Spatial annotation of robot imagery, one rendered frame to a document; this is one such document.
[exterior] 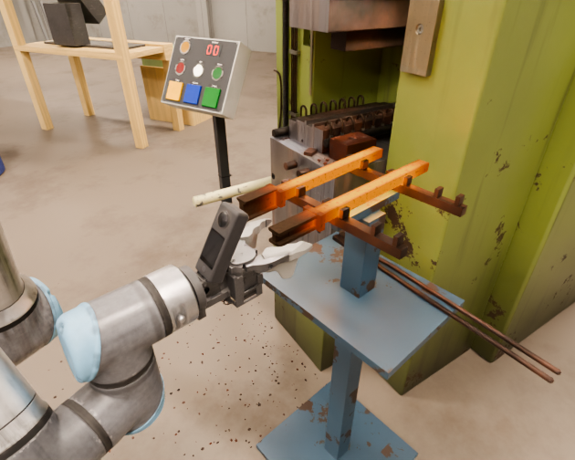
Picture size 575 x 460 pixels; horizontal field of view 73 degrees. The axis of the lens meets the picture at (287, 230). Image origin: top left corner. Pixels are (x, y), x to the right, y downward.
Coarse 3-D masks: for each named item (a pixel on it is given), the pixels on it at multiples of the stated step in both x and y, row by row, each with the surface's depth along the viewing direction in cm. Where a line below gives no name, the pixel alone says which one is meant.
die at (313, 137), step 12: (348, 108) 149; (360, 108) 145; (300, 120) 132; (360, 120) 131; (384, 120) 136; (300, 132) 134; (312, 132) 128; (324, 132) 123; (336, 132) 126; (348, 132) 129; (312, 144) 130
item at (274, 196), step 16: (352, 160) 92; (304, 176) 84; (320, 176) 84; (336, 176) 88; (256, 192) 75; (272, 192) 76; (288, 192) 79; (240, 208) 74; (256, 208) 76; (272, 208) 78
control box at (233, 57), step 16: (176, 48) 160; (192, 48) 157; (208, 48) 152; (224, 48) 149; (240, 48) 147; (176, 64) 160; (192, 64) 156; (208, 64) 152; (224, 64) 149; (240, 64) 150; (176, 80) 160; (192, 80) 156; (208, 80) 152; (224, 80) 149; (240, 80) 152; (224, 96) 149; (208, 112) 155; (224, 112) 150
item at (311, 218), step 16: (416, 160) 92; (384, 176) 84; (400, 176) 84; (416, 176) 89; (352, 192) 78; (368, 192) 78; (384, 192) 82; (304, 208) 71; (320, 208) 72; (336, 208) 72; (352, 208) 76; (288, 224) 67; (304, 224) 68; (320, 224) 70; (272, 240) 67; (288, 240) 67
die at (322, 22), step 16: (304, 0) 112; (320, 0) 106; (336, 0) 104; (352, 0) 107; (368, 0) 110; (384, 0) 113; (400, 0) 116; (304, 16) 114; (320, 16) 108; (336, 16) 107; (352, 16) 110; (368, 16) 112; (384, 16) 115; (400, 16) 118
